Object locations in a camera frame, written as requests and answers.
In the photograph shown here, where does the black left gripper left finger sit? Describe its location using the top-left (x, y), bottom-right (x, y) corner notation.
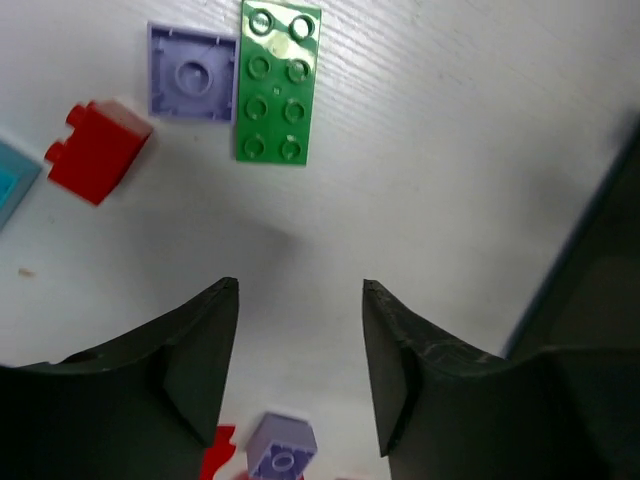
top-left (1, 277), bottom-right (239, 479)

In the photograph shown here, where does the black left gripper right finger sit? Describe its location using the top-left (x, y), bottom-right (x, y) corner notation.
top-left (362, 280), bottom-right (639, 479)

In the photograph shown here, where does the cyan rectangular lego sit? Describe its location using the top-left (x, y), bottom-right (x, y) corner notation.
top-left (0, 142), bottom-right (42, 228)

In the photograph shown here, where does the green lego plate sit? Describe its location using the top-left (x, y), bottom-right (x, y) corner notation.
top-left (235, 1), bottom-right (322, 166)

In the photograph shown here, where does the small red wedge lego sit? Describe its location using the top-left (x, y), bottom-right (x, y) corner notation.
top-left (199, 425), bottom-right (237, 480)

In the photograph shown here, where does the purple square lego lower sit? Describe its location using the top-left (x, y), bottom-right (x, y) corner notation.
top-left (246, 412), bottom-right (318, 480)

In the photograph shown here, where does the purple square lego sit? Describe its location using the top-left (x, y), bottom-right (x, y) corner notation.
top-left (147, 22), bottom-right (239, 124)
top-left (246, 412), bottom-right (318, 480)

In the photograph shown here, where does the stacked teal yellow drawer cabinet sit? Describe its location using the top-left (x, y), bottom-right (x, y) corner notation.
top-left (503, 117), bottom-right (639, 359)

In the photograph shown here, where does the red stud lego left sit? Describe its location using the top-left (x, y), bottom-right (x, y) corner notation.
top-left (44, 100), bottom-right (153, 206)

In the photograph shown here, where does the purple square lego upper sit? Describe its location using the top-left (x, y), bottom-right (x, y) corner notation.
top-left (147, 22), bottom-right (239, 124)

